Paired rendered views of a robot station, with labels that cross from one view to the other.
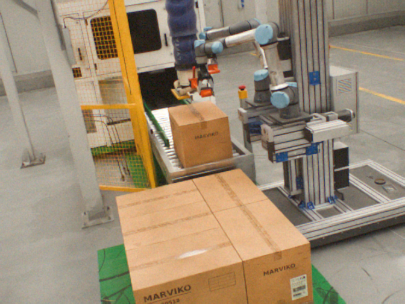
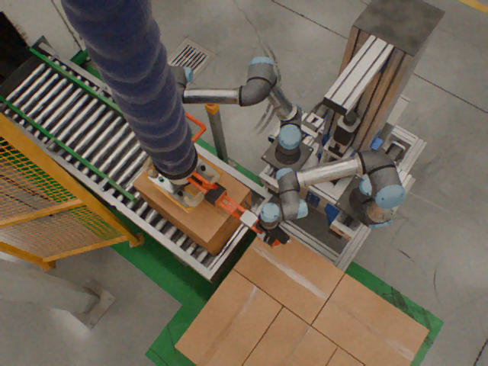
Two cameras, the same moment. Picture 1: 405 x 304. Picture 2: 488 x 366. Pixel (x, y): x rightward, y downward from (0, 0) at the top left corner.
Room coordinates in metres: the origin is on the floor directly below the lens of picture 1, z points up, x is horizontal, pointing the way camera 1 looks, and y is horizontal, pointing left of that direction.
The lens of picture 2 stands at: (2.76, 0.29, 3.20)
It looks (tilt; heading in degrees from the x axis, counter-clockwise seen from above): 69 degrees down; 327
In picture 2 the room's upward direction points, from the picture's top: 9 degrees counter-clockwise
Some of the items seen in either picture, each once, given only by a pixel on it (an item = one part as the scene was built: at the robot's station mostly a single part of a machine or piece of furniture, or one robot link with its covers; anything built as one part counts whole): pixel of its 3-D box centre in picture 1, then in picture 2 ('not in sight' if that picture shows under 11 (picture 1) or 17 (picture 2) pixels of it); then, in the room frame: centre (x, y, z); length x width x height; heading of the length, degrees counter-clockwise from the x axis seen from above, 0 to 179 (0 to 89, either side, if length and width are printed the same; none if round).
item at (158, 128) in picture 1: (151, 122); (52, 144); (4.78, 0.51, 0.60); 1.60 x 0.10 x 0.09; 12
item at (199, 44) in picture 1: (200, 48); (270, 214); (3.11, -0.09, 1.55); 0.09 x 0.08 x 0.11; 59
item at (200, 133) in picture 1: (199, 134); (195, 197); (3.68, 0.01, 0.75); 0.60 x 0.40 x 0.40; 10
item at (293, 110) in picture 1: (290, 108); (364, 197); (2.94, -0.63, 1.09); 0.15 x 0.15 x 0.10
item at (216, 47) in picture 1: (214, 47); (292, 206); (3.07, -0.18, 1.55); 0.11 x 0.11 x 0.08; 59
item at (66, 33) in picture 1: (69, 46); not in sight; (3.88, 0.98, 1.62); 0.20 x 0.05 x 0.30; 12
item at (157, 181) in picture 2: (180, 91); (171, 187); (3.67, 0.11, 1.14); 0.34 x 0.10 x 0.05; 10
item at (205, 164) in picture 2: not in sight; (194, 162); (3.70, -0.07, 1.14); 0.34 x 0.10 x 0.05; 10
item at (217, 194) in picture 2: (195, 82); (215, 194); (3.44, -0.02, 1.25); 0.10 x 0.08 x 0.06; 100
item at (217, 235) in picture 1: (202, 242); (298, 339); (2.62, 0.09, 0.34); 1.20 x 1.00 x 0.40; 12
